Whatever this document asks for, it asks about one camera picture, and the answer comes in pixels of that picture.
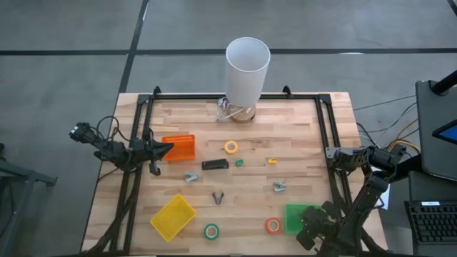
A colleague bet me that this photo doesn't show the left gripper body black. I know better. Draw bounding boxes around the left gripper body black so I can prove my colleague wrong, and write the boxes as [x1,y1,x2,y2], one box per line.
[128,126,162,177]

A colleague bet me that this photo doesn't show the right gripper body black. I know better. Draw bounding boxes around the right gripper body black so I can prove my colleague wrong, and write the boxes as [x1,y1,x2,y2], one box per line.
[296,201,339,251]

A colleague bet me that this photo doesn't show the orange tape roll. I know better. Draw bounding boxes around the orange tape roll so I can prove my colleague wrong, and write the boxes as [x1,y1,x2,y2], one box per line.
[264,217,282,235]

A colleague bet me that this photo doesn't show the black stapler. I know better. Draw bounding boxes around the black stapler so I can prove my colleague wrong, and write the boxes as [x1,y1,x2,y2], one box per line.
[201,158,230,171]

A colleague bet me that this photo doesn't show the yellow tape roll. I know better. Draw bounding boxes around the yellow tape roll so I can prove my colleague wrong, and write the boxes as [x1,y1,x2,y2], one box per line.
[224,139,239,155]

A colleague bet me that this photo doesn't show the green tape roll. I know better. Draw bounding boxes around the green tape roll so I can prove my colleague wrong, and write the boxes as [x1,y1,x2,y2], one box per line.
[204,223,221,241]

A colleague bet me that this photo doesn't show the green plastic basket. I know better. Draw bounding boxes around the green plastic basket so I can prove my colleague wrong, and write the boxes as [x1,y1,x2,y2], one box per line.
[284,203,324,236]

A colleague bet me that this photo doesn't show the orange plastic basket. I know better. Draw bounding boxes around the orange plastic basket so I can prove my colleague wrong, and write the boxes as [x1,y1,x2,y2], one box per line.
[161,133,196,163]

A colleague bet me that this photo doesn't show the white paper sheet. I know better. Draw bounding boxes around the white paper sheet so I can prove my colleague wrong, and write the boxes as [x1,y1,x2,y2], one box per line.
[376,183,391,211]

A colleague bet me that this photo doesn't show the yellow plastic basket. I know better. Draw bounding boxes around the yellow plastic basket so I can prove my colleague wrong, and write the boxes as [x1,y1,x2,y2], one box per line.
[149,193,197,243]

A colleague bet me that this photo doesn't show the wooden lamp base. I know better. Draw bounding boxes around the wooden lamp base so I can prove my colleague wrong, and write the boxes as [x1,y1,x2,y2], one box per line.
[230,104,257,124]

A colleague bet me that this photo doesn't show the black stand beam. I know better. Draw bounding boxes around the black stand beam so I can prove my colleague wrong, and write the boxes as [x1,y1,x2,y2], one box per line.
[391,153,423,179]

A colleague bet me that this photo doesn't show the black keyboard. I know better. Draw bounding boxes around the black keyboard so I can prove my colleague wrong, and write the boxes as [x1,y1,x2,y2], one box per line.
[403,199,457,248]

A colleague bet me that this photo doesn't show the dark grey box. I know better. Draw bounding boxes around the dark grey box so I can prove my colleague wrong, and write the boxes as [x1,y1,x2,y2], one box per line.
[408,170,457,203]

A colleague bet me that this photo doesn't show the white cylindrical lamp shade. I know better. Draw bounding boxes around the white cylindrical lamp shade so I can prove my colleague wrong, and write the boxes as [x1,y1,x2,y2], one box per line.
[224,36,271,109]

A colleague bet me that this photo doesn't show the grey monitor back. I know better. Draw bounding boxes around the grey monitor back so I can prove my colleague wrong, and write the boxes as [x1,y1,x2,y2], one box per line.
[415,80,457,182]

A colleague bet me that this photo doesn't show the tablet with blue screen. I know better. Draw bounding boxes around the tablet with blue screen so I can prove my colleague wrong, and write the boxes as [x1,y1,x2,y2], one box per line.
[431,119,457,146]

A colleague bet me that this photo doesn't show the black stand pole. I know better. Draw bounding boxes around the black stand pole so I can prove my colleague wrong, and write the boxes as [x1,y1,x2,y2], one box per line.
[430,69,457,96]

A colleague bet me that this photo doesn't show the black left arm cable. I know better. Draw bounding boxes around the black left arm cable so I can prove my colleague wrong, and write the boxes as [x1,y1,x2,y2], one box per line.
[95,115,132,143]

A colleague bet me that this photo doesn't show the black cable bundle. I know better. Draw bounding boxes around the black cable bundle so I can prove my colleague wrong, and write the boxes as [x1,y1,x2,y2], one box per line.
[82,171,141,256]
[356,228,389,256]

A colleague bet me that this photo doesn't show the black aluminium table frame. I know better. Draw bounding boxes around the black aluminium table frame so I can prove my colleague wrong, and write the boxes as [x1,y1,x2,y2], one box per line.
[106,85,361,256]

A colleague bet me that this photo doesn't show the white bundled lamp cord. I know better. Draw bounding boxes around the white bundled lamp cord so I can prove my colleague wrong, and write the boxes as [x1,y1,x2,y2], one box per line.
[215,96,247,123]

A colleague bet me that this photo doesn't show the yellow floor cables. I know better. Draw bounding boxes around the yellow floor cables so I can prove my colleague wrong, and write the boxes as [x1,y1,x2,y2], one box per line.
[387,119,421,153]

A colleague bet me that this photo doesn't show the black floor cables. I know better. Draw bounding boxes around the black floor cables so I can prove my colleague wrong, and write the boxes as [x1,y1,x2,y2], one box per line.
[353,94,418,135]

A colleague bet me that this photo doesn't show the grey metal table frame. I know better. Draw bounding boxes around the grey metal table frame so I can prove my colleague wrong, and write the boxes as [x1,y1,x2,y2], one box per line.
[0,142,59,257]

